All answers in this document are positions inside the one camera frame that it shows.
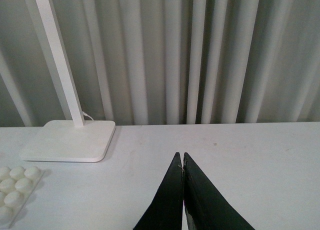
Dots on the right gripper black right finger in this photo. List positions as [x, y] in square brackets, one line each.
[205, 206]

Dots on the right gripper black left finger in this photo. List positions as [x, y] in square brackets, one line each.
[166, 209]

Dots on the white desk lamp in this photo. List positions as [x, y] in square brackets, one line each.
[77, 139]

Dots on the white pleated curtain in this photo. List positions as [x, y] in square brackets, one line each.
[156, 62]

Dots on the white studded base plate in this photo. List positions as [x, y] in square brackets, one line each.
[16, 186]

